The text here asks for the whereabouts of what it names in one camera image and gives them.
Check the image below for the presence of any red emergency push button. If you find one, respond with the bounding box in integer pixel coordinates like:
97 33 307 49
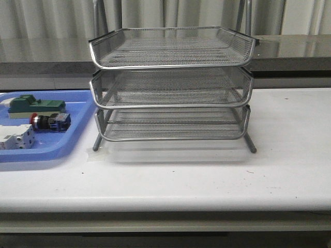
29 113 71 132

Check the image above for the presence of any silver mesh tray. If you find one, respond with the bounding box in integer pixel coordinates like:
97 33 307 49
89 67 253 109
95 106 250 142
88 26 258 70

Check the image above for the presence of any blue plastic tray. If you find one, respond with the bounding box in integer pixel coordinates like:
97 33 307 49
1 90 96 162

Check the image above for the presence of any grey stone counter ledge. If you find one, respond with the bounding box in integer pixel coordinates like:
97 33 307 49
1 35 330 91

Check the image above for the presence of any green terminal block module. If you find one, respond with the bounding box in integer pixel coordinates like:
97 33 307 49
8 95 66 119

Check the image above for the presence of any white circuit breaker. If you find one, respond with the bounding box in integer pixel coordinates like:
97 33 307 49
1 124 35 150

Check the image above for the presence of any grey window curtain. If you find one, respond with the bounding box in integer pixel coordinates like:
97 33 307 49
1 1 330 39

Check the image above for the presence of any grey metal rack frame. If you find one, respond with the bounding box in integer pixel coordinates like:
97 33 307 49
92 0 257 153

